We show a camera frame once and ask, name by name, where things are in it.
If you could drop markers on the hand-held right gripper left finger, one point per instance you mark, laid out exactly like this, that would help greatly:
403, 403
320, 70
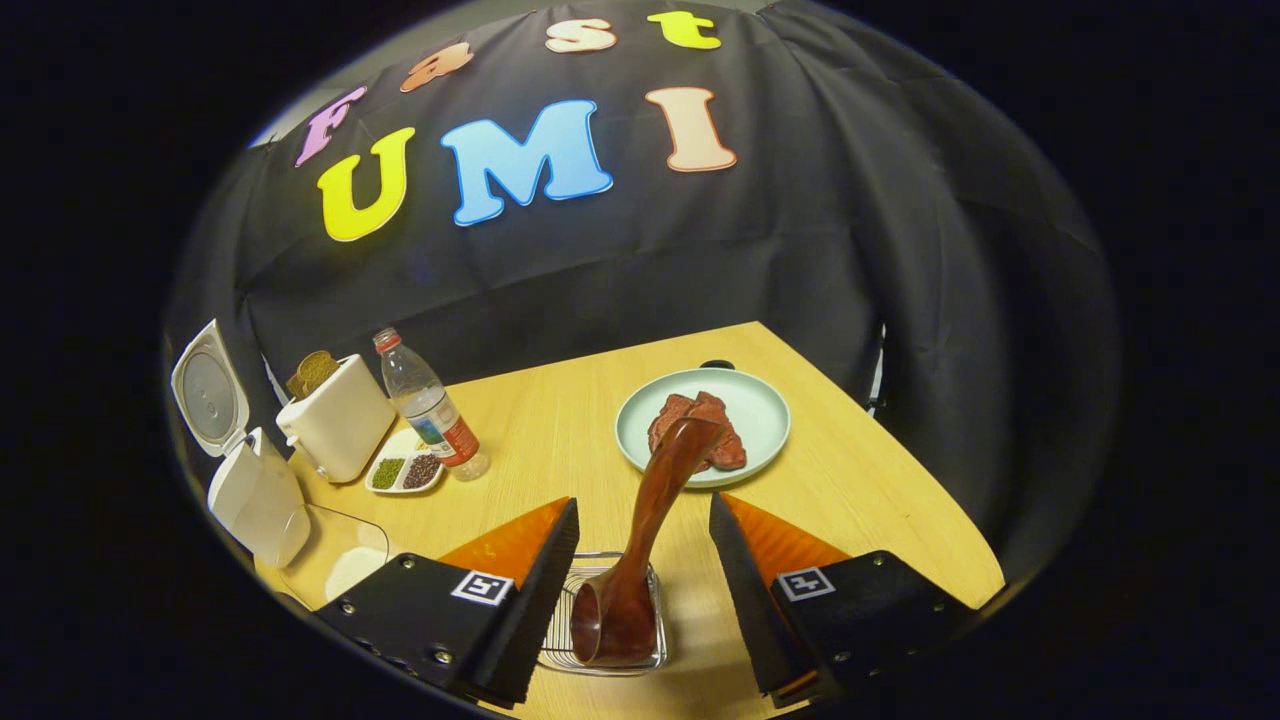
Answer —
520, 620

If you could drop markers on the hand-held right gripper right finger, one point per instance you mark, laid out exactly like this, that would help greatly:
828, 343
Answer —
750, 600

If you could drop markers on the brown wooden spoon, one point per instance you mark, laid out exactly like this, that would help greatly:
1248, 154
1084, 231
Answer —
650, 500

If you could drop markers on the white rice cooker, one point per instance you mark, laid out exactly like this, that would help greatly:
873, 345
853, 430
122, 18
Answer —
255, 500

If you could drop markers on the red meat pieces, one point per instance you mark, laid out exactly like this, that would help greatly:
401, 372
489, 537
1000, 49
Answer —
735, 450

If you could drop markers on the dark red beans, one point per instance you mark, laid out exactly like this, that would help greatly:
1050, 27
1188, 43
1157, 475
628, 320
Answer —
422, 470

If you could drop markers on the light green plate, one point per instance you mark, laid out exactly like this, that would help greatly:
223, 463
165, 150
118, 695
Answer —
765, 420

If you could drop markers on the green beans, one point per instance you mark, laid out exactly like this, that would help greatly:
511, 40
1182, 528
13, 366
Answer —
388, 473

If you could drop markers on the white divided dish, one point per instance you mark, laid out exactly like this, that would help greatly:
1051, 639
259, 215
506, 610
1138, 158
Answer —
410, 445

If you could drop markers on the clear plastic container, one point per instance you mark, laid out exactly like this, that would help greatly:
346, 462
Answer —
330, 530

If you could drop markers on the clear plastic water bottle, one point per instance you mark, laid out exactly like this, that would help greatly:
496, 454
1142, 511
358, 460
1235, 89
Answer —
430, 410

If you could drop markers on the white toaster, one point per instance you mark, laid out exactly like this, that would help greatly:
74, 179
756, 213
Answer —
345, 425

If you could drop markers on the brown toast slice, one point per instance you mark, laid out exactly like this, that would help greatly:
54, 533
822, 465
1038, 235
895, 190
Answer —
313, 372

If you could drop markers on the black backdrop cloth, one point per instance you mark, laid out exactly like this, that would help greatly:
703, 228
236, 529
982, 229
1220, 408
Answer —
850, 250

